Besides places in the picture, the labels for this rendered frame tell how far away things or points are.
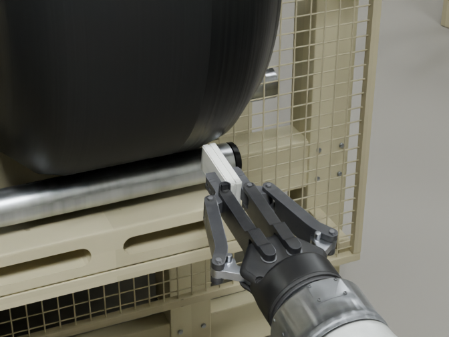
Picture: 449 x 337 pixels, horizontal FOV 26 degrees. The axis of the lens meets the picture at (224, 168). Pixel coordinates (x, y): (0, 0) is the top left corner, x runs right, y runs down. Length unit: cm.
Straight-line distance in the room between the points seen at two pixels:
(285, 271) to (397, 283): 174
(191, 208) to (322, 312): 45
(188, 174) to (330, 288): 43
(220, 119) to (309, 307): 35
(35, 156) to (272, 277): 37
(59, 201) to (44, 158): 9
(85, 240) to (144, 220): 8
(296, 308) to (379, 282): 177
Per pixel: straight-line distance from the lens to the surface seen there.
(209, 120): 108
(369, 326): 78
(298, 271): 83
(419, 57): 388
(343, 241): 209
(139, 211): 121
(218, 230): 90
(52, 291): 120
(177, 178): 120
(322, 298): 80
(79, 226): 119
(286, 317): 81
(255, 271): 86
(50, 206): 116
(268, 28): 104
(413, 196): 294
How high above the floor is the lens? 151
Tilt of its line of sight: 30 degrees down
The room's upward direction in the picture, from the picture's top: straight up
